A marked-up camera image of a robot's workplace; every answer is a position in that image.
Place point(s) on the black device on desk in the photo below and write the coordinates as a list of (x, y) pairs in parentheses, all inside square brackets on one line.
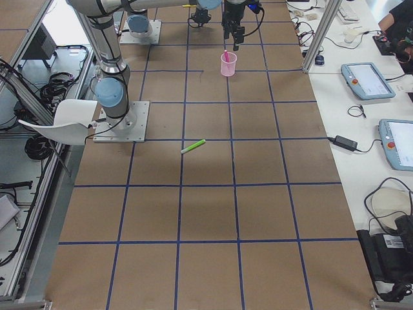
[(389, 258)]

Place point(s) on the far teach pendant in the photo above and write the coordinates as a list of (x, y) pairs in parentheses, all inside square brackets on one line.
[(366, 81)]

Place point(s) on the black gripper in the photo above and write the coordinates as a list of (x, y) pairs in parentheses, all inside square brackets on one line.
[(200, 14), (233, 11)]

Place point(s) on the aluminium frame post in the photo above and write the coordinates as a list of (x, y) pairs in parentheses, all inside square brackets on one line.
[(329, 14)]

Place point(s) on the blue checked pouch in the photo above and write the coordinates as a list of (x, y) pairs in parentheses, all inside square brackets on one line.
[(319, 60)]

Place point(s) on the teach pendant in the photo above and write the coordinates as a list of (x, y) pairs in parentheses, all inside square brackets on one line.
[(366, 81), (396, 138)]

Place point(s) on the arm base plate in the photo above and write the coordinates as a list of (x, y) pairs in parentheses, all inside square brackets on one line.
[(131, 128), (150, 37)]

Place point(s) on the near teach pendant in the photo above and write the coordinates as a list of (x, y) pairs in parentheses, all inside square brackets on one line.
[(396, 138)]

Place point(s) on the person in black shirt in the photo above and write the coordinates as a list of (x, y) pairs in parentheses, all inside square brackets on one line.
[(397, 26)]

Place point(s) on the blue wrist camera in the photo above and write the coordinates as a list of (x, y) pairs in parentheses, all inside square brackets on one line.
[(254, 6)]

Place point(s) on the green pen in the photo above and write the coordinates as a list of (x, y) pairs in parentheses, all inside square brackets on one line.
[(193, 146)]

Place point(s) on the white chair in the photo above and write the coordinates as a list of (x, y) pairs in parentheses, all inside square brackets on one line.
[(71, 122)]

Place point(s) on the pink mesh cup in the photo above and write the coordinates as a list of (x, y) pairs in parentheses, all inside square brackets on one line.
[(228, 70)]

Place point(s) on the black power adapter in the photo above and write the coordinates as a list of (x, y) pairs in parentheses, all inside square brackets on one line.
[(343, 143)]

